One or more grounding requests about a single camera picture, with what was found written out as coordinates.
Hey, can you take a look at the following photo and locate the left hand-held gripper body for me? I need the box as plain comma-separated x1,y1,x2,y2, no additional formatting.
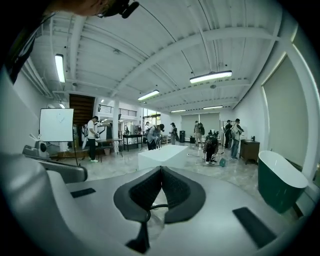
22,134,51,161

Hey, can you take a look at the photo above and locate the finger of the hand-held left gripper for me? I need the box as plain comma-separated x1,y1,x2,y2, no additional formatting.
37,158,89,185

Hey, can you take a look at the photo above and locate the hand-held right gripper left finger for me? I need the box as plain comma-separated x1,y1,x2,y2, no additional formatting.
65,165,164,255

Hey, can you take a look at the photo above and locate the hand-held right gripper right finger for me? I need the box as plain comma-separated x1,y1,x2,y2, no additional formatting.
149,165,300,256

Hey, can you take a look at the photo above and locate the whiteboard on black stand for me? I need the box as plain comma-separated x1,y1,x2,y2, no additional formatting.
38,107,79,166

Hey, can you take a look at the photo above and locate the folding table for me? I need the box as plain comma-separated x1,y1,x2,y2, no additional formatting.
95,137,125,158

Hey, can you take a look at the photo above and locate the brown staircase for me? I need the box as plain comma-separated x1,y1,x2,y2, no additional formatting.
68,93,96,126

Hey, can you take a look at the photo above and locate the brown wooden cabinet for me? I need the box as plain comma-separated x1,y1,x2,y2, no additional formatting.
239,139,261,165

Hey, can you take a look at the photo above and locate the green bathtub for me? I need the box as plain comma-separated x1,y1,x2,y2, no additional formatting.
257,150,309,215

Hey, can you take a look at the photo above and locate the black metal table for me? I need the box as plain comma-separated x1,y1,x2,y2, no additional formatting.
122,133,144,152

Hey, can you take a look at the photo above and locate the white block counter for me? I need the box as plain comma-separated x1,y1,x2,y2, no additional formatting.
137,144,189,171

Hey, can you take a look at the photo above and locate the person's black clothing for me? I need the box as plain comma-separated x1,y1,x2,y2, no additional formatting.
4,11,60,85

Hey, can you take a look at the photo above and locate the large grey window blind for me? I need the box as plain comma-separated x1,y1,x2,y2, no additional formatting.
261,55,309,174

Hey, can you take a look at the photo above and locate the person's head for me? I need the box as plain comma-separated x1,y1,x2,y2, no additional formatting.
71,0,121,18

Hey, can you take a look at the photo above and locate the black head-mounted camera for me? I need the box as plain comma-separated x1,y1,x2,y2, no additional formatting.
121,0,140,20

